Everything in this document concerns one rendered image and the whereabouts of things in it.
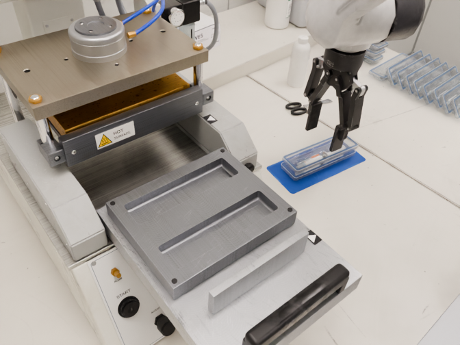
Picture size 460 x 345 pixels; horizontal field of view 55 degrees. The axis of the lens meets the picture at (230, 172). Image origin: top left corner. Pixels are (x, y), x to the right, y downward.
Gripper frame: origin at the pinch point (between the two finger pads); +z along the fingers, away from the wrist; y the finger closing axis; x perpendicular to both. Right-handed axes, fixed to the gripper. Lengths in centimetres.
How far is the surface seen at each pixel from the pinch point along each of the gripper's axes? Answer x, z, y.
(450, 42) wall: 187, 62, -82
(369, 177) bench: 7.3, 9.9, 10.0
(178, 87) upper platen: -35.0, -21.1, -0.8
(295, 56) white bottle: 14.6, 0.6, -29.0
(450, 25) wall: 186, 53, -86
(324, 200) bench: -6.5, 9.9, 10.3
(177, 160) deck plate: -36.8, -8.2, 1.4
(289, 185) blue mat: -10.3, 9.8, 2.9
